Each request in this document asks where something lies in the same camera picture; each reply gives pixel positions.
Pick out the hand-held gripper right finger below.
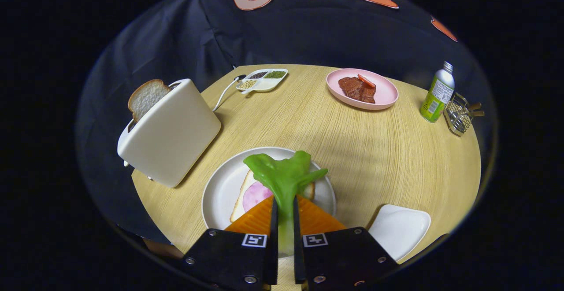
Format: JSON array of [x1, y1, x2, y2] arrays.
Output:
[[293, 194, 399, 291]]

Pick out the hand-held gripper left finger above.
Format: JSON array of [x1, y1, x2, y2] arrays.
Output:
[[178, 194, 279, 291]]

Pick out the green lettuce leaf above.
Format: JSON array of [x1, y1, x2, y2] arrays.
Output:
[[243, 151, 329, 256]]

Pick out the bread slice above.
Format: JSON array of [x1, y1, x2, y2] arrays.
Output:
[[128, 79, 172, 123], [230, 170, 315, 223]]

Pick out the pink ham slice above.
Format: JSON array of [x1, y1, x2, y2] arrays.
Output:
[[242, 181, 274, 212]]

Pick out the round white plate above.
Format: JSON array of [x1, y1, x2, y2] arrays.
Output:
[[201, 147, 337, 232]]

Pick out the small white squarish dish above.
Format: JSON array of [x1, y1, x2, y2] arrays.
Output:
[[368, 204, 431, 262]]

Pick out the white toaster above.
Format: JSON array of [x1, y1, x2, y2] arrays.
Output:
[[117, 78, 222, 188]]

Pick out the white divided seasoning dish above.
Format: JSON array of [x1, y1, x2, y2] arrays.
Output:
[[236, 68, 289, 94]]

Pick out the brown meat pieces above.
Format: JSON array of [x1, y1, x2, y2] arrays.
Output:
[[338, 76, 376, 104]]

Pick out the pink plate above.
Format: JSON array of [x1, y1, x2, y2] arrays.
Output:
[[326, 68, 399, 111]]

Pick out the green label metal bottle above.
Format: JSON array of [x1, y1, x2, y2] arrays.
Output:
[[419, 61, 455, 123]]

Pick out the black backdrop cloth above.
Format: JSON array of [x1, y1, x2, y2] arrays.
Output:
[[77, 0, 490, 247]]

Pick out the white toaster cable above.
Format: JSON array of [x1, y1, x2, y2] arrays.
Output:
[[212, 74, 246, 112]]

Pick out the small wire basket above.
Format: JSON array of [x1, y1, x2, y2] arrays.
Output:
[[443, 92, 485, 137]]

